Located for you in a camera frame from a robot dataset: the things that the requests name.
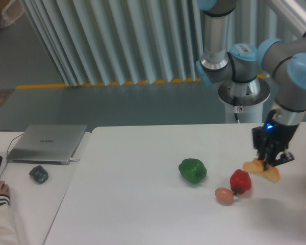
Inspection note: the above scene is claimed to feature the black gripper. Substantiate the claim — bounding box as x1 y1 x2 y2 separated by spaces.
252 122 298 170

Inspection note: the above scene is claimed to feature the triangular toasted bread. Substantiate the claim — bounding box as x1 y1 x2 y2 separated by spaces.
243 158 281 183

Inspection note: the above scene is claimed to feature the red bell pepper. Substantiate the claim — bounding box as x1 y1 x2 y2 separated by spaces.
229 169 252 195

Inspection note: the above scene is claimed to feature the brown egg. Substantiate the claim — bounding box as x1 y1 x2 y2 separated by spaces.
215 187 234 204

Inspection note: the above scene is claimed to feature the green bell pepper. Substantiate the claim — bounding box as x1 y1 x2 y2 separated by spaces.
178 158 207 184

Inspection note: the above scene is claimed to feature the white striped sleeve forearm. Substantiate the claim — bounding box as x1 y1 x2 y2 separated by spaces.
0 194 20 244

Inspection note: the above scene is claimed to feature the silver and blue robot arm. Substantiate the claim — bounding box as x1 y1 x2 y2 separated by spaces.
196 1 306 170

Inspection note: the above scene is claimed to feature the white pleated curtain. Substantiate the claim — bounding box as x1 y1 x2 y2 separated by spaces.
19 0 306 87

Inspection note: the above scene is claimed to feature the silver closed laptop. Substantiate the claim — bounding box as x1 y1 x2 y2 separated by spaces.
7 125 87 165

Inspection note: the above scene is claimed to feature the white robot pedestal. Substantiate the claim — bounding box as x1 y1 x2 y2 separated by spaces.
218 77 270 124

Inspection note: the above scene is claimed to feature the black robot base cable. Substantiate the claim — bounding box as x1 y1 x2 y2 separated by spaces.
232 95 241 125

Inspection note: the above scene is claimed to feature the black laptop cable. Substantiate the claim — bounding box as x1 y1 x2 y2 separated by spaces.
0 130 25 184

